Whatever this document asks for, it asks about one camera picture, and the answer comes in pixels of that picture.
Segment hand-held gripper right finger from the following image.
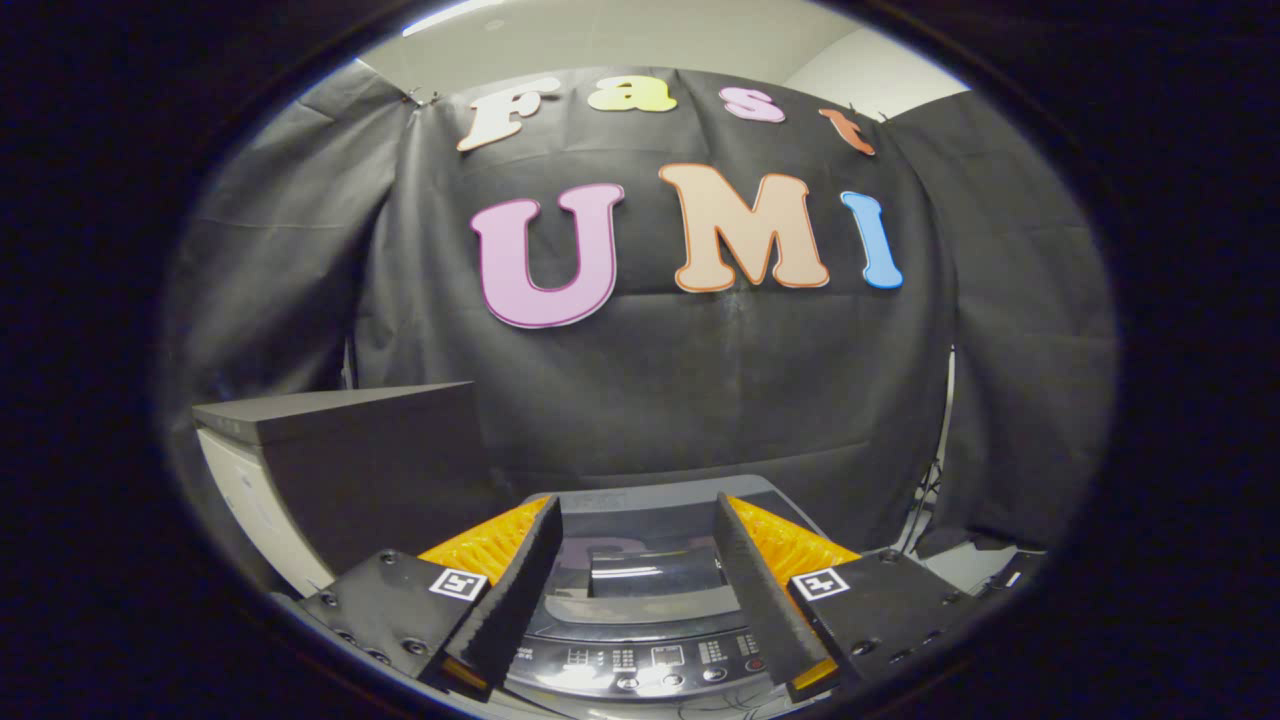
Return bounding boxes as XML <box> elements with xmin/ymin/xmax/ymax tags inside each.
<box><xmin>713</xmin><ymin>492</ymin><xmax>1001</xmax><ymax>701</ymax></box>

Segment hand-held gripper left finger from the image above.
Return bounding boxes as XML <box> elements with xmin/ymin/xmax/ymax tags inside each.
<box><xmin>275</xmin><ymin>495</ymin><xmax>564</xmax><ymax>703</ymax></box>

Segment dark washing machine lid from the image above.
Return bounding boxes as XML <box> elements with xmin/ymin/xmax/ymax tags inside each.
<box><xmin>520</xmin><ymin>475</ymin><xmax>831</xmax><ymax>643</ymax></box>

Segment grey washing machine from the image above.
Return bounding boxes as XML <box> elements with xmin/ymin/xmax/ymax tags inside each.
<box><xmin>500</xmin><ymin>475</ymin><xmax>853</xmax><ymax>717</ymax></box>

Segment white cabinet with dark top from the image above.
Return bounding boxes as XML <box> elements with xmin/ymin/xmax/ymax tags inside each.
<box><xmin>192</xmin><ymin>382</ymin><xmax>523</xmax><ymax>601</ymax></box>

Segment black backdrop cloth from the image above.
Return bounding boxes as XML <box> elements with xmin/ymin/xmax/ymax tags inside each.
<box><xmin>160</xmin><ymin>65</ymin><xmax>1119</xmax><ymax>601</ymax></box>

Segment black box with white label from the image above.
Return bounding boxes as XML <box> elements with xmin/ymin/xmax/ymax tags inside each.
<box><xmin>985</xmin><ymin>550</ymin><xmax>1047</xmax><ymax>597</ymax></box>

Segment black floor cables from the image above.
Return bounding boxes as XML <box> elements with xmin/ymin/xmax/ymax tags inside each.
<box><xmin>690</xmin><ymin>690</ymin><xmax>793</xmax><ymax>718</ymax></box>

